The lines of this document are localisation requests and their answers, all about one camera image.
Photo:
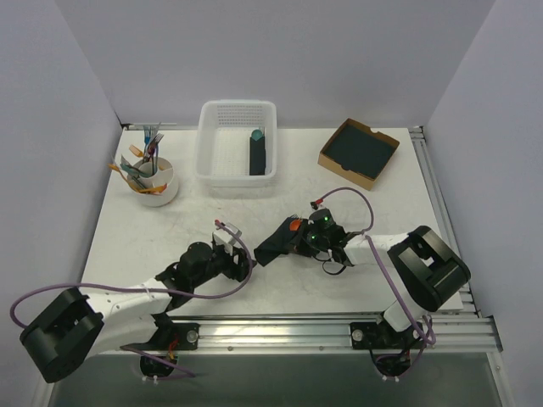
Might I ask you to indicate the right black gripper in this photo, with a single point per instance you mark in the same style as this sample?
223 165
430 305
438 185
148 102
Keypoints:
299 238

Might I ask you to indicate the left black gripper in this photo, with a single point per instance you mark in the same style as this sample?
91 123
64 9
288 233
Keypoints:
239 263

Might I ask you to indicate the orange plastic spoon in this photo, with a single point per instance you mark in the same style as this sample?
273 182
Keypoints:
295 225

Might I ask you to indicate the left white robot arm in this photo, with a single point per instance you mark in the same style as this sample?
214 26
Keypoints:
77 325

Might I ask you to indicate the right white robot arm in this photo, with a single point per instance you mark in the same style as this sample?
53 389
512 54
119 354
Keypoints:
422 271

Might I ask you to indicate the brown cardboard napkin box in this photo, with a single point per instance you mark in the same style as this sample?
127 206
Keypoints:
357 153

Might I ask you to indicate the dark rolled napkin bundle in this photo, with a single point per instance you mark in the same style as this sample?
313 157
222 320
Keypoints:
257 157

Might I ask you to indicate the white utensil holder cup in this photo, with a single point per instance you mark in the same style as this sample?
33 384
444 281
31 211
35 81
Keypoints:
160 174

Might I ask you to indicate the orange plastic fork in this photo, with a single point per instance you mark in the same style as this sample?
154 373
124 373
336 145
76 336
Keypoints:
136 151

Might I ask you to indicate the silver metal fork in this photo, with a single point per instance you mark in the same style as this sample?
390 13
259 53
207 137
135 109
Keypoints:
152 139

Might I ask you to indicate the white perforated plastic basket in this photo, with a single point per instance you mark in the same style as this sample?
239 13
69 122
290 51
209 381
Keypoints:
222 142

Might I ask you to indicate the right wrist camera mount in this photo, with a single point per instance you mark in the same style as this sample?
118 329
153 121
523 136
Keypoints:
319 207

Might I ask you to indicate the aluminium frame rail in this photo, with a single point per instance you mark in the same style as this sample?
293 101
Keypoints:
209 335

